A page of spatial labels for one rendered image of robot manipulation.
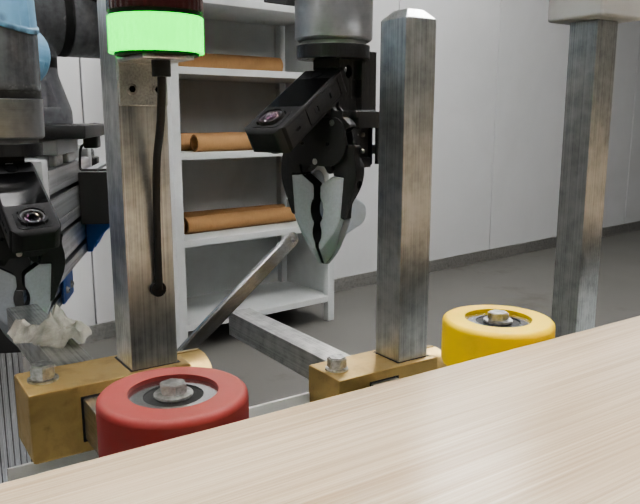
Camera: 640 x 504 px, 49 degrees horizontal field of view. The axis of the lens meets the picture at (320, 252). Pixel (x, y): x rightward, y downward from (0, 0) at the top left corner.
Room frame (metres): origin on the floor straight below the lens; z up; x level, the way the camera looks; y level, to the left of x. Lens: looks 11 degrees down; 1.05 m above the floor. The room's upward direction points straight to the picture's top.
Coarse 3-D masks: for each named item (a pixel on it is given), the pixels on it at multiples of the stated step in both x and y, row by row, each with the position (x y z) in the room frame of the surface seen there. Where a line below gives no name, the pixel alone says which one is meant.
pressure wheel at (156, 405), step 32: (128, 384) 0.36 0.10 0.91; (160, 384) 0.35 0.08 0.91; (192, 384) 0.37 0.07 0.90; (224, 384) 0.36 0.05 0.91; (96, 416) 0.34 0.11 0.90; (128, 416) 0.32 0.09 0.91; (160, 416) 0.32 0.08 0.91; (192, 416) 0.32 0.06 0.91; (224, 416) 0.33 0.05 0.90; (128, 448) 0.32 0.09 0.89
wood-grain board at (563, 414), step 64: (384, 384) 0.38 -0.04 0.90; (448, 384) 0.38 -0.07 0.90; (512, 384) 0.38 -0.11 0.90; (576, 384) 0.38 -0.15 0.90; (192, 448) 0.30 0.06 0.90; (256, 448) 0.30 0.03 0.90; (320, 448) 0.30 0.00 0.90; (384, 448) 0.30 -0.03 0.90; (448, 448) 0.30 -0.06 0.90; (512, 448) 0.30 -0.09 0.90; (576, 448) 0.30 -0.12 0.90
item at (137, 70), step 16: (128, 64) 0.48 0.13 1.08; (144, 64) 0.49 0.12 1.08; (160, 64) 0.46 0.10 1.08; (128, 80) 0.48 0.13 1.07; (144, 80) 0.49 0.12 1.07; (160, 80) 0.46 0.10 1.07; (128, 96) 0.48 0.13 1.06; (144, 96) 0.49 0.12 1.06; (160, 96) 0.46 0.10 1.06; (160, 112) 0.46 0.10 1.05; (160, 128) 0.47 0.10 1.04; (160, 144) 0.47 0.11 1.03; (160, 160) 0.48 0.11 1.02; (160, 224) 0.49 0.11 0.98; (160, 240) 0.49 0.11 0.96; (160, 256) 0.49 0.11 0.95; (160, 272) 0.49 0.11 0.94; (160, 288) 0.49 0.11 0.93
